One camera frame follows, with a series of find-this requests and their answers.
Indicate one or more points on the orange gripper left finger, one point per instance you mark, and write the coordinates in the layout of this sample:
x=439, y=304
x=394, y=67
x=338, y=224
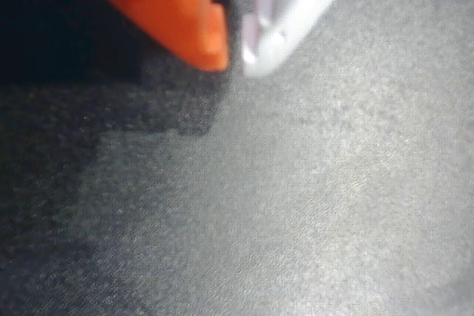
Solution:
x=166, y=9

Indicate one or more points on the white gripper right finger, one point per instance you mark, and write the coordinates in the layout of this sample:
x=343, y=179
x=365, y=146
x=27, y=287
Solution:
x=292, y=9

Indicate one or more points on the black table mat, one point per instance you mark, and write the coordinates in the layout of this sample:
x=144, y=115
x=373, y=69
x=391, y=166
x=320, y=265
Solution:
x=296, y=183

